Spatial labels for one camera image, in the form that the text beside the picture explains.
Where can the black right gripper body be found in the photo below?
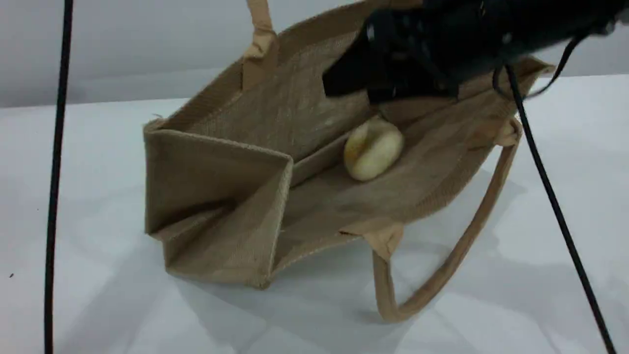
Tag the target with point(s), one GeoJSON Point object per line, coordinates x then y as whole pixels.
{"type": "Point", "coordinates": [422, 49]}

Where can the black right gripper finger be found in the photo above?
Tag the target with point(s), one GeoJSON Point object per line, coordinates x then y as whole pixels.
{"type": "Point", "coordinates": [346, 73]}

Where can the round egg yolk pastry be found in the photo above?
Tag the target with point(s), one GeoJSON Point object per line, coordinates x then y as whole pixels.
{"type": "Point", "coordinates": [373, 150]}

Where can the brown jute tote bag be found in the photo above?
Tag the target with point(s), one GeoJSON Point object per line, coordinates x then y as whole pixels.
{"type": "Point", "coordinates": [245, 196]}

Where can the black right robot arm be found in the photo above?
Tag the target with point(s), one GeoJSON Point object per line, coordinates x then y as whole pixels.
{"type": "Point", "coordinates": [555, 19]}

